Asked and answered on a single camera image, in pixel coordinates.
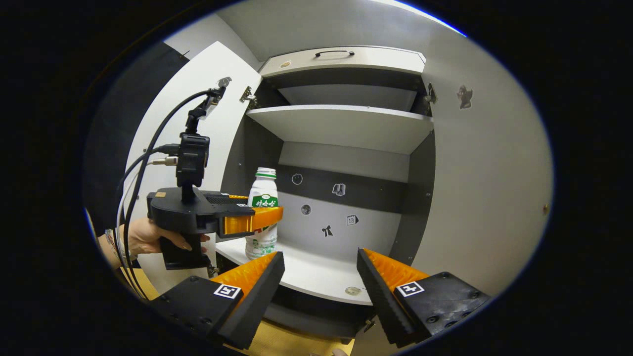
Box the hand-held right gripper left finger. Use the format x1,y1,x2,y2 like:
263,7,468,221
148,251,286,350

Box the black cable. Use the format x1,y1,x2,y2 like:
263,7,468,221
116,88,219,300

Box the grey cabinet door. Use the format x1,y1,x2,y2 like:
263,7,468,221
354,44,554,356
126,41,263,296

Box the grey cabinet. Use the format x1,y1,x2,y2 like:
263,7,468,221
215,46,437,343

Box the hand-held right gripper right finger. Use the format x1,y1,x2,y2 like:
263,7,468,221
357,248,492,348

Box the grey drawer with black handle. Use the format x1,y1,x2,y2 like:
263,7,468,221
259,46,427,78

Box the white bottle with green label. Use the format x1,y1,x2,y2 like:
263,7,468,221
245,168,279,261

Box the wrist bracelet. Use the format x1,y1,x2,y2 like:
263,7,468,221
104,228,123,264

